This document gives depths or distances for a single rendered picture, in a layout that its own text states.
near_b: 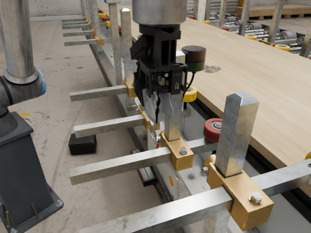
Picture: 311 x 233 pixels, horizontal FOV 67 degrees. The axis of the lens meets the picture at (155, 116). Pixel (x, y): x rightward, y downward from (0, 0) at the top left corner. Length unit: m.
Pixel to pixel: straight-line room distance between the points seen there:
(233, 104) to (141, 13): 0.20
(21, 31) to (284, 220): 1.09
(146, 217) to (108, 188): 1.36
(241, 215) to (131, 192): 1.32
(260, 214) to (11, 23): 1.01
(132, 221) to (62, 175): 1.56
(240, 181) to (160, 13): 0.31
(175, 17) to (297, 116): 0.56
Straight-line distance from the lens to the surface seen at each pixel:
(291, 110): 0.87
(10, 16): 1.08
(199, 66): 0.59
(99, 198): 1.70
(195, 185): 0.90
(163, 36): 0.39
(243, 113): 0.37
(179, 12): 0.40
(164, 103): 0.50
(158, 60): 0.40
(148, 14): 0.39
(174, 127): 0.65
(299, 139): 0.73
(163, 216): 0.39
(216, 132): 0.67
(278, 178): 0.49
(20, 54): 1.18
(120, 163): 0.62
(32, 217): 1.70
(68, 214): 1.67
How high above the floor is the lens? 1.28
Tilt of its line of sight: 31 degrees down
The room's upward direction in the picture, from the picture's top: straight up
